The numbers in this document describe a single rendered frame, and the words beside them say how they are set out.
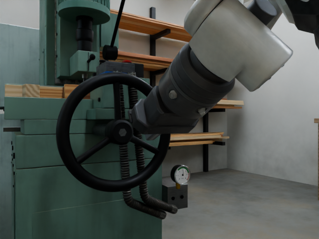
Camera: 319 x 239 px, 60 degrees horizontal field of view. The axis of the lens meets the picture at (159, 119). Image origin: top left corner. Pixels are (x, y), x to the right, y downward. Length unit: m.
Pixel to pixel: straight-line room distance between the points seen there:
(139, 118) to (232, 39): 0.19
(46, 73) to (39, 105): 0.38
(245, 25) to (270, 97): 4.03
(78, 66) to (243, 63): 0.71
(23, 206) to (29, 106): 0.26
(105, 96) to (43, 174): 0.27
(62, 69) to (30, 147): 0.38
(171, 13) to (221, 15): 4.05
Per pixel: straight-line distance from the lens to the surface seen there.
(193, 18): 0.34
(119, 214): 0.91
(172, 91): 0.38
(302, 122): 4.09
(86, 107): 0.84
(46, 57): 1.19
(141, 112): 0.44
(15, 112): 0.81
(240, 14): 0.34
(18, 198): 0.84
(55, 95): 0.98
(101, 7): 1.01
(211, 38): 0.33
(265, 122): 4.40
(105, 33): 1.26
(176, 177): 0.91
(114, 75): 0.67
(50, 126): 0.82
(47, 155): 0.82
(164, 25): 3.62
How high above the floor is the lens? 0.84
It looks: level
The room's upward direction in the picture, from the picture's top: straight up
